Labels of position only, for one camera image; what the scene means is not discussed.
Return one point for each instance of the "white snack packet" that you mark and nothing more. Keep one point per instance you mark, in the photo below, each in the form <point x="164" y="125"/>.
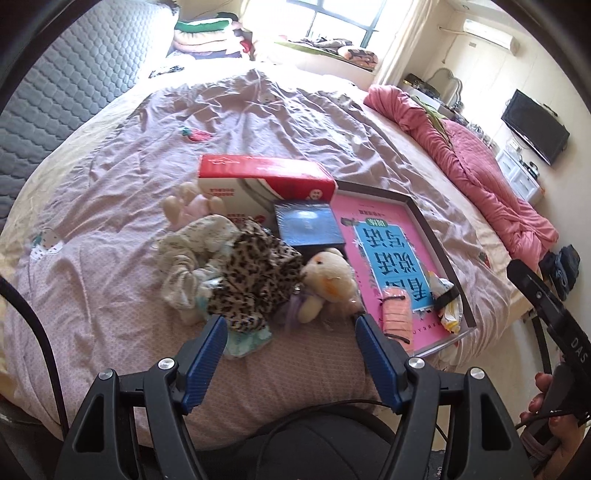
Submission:
<point x="450" y="318"/>

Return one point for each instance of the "patterned cushion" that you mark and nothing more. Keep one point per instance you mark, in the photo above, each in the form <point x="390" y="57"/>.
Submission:
<point x="360" y="56"/>

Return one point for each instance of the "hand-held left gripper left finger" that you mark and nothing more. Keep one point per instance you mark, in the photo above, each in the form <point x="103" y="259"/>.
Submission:
<point x="205" y="364"/>

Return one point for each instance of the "floral white cloth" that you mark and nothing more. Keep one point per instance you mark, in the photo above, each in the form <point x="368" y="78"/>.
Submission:
<point x="194" y="240"/>

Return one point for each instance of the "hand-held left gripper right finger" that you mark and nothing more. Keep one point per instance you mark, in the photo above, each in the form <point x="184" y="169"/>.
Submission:
<point x="376" y="364"/>

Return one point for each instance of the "blue jeans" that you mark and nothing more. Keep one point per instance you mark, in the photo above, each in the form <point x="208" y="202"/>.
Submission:
<point x="561" y="272"/>

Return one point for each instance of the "black flat screen monitor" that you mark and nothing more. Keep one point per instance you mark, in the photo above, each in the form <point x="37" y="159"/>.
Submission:
<point x="531" y="124"/>

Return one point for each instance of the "cream plush bear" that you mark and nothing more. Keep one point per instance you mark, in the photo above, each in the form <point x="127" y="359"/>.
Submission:
<point x="328" y="272"/>

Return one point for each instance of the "window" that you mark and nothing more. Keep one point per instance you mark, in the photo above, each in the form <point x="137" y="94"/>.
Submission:
<point x="346" y="18"/>

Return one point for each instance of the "cream curtain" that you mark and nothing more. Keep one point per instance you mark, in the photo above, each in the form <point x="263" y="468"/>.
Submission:
<point x="411" y="41"/>

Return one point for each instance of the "pink crumpled quilt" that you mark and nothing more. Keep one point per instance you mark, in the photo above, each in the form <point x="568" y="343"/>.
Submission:
<point x="485" y="184"/>

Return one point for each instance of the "white drawer cabinet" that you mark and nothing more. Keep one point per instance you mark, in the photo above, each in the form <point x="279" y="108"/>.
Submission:
<point x="517" y="173"/>

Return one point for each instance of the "red and white box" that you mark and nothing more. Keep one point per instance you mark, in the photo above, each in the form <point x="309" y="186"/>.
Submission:
<point x="277" y="173"/>

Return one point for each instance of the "blue wrapped box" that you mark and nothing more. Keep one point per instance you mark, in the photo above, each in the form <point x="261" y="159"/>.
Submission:
<point x="304" y="224"/>

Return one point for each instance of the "person's right hand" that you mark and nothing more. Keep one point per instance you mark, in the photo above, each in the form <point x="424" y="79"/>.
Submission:
<point x="570" y="447"/>

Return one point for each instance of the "grey quilted headboard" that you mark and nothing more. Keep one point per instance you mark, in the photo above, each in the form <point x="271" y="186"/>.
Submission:
<point x="69" y="92"/>

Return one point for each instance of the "leopard print cloth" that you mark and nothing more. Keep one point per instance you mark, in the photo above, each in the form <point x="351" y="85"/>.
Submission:
<point x="251" y="272"/>

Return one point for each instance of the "white framed mirror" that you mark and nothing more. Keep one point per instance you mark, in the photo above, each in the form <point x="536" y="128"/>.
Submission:
<point x="447" y="85"/>

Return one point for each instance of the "pink book in tray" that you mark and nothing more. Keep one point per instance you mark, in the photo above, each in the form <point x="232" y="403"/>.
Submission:
<point x="375" y="190"/>

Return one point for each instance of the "plush rabbit in pink dress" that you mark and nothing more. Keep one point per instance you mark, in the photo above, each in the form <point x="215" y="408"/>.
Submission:
<point x="194" y="205"/>

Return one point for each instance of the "pile of folded bedding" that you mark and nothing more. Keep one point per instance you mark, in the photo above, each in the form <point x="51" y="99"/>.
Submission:
<point x="203" y="37"/>

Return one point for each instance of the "white air conditioner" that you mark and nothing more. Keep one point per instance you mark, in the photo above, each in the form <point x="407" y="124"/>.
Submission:
<point x="489" y="34"/>

